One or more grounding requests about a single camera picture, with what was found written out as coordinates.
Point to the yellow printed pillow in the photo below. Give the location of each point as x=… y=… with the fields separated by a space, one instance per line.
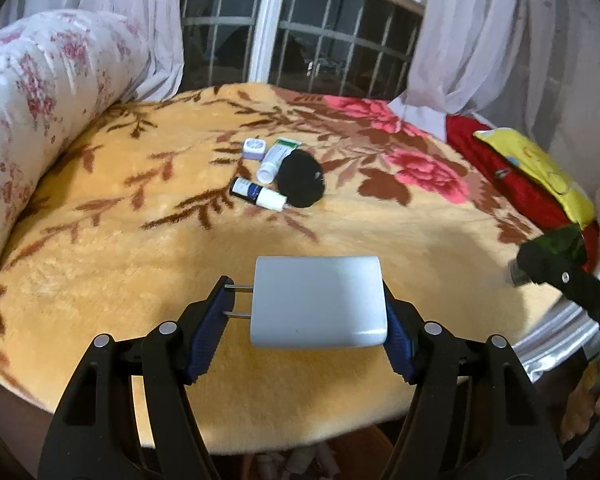
x=545 y=165

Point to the white green tube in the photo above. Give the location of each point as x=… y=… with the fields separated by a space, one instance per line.
x=275 y=160

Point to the yellow floral plush blanket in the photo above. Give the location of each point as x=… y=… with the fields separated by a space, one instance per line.
x=130 y=260

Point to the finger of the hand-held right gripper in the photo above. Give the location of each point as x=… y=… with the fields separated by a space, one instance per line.
x=555 y=272

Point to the red cloth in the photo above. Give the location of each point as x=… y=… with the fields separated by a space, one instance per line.
x=520 y=190

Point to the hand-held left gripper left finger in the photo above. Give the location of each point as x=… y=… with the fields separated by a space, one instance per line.
x=210 y=330

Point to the floral rolled quilt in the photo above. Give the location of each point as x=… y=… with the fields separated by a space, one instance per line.
x=40 y=85

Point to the black round pouch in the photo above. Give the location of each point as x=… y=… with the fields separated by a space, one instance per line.
x=300 y=180

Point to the silver bed frame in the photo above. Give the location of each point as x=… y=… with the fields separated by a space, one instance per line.
x=555 y=340

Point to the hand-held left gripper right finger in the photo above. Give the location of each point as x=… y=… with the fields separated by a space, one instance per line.
x=400 y=345

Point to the small blue white bottle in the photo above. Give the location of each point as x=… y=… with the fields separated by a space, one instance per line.
x=250 y=190

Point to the white sheer curtain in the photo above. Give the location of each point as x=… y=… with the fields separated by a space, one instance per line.
x=480 y=35
x=130 y=20

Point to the white charger adapter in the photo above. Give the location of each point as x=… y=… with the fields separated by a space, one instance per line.
x=315 y=300

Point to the white barred window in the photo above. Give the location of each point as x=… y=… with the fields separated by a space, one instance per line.
x=270 y=35

